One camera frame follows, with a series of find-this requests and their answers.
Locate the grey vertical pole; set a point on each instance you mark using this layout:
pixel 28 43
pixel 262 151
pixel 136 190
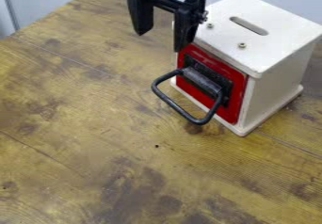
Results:
pixel 13 19

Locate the red wooden drawer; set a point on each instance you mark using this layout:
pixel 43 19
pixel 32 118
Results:
pixel 222 74

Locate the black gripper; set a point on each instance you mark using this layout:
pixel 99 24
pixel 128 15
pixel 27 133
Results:
pixel 187 18

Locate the white wooden box cabinet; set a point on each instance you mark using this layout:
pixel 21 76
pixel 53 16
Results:
pixel 266 42

